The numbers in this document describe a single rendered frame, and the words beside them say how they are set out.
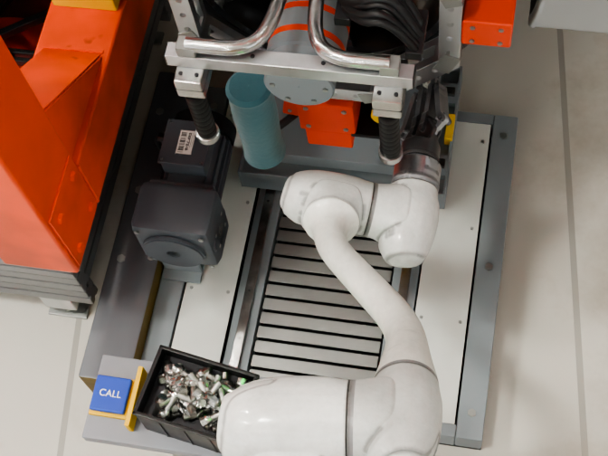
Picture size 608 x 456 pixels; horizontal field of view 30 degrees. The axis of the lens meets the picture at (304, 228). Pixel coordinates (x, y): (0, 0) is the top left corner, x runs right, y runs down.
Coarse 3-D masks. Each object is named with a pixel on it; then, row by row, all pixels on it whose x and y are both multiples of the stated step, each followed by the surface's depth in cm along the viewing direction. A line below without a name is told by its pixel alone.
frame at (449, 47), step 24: (168, 0) 209; (192, 0) 211; (456, 0) 194; (192, 24) 215; (216, 24) 223; (456, 24) 201; (264, 48) 229; (432, 48) 216; (456, 48) 207; (432, 72) 216; (336, 96) 230; (360, 96) 227
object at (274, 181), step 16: (448, 80) 281; (448, 96) 277; (448, 128) 271; (448, 144) 273; (240, 160) 274; (448, 160) 269; (240, 176) 275; (256, 176) 274; (272, 176) 272; (288, 176) 271; (368, 176) 272; (384, 176) 271; (448, 176) 272
